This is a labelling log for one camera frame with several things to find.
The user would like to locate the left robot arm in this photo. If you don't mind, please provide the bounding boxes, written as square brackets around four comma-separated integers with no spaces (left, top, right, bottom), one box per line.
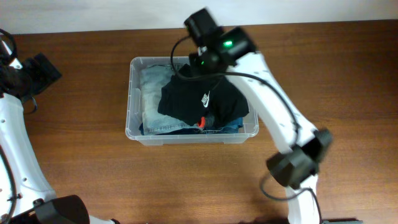
[1,54,103,224]

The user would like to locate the clear plastic storage container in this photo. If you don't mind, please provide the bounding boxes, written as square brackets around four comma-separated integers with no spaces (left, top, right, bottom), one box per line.
[126,57,259,146]

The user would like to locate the light blue jeans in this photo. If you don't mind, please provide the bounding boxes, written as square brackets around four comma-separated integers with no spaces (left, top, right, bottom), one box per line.
[140,65,199,136]

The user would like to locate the black Nike shirt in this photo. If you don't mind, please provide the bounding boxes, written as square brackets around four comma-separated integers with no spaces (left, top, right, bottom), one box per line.
[158,75,249,128]

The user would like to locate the dark blue teal cloth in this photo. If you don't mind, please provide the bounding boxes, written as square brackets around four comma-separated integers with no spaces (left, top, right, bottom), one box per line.
[139,123,202,136]

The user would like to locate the dark blue jeans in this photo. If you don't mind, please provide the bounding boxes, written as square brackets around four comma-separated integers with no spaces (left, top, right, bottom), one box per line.
[200,118,243,134]

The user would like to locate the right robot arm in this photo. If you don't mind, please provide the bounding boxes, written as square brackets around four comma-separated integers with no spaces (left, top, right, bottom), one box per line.
[187,26,332,223]

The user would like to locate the black shorts red waistband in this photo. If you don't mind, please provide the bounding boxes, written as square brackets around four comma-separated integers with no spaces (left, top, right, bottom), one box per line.
[197,113,216,130]

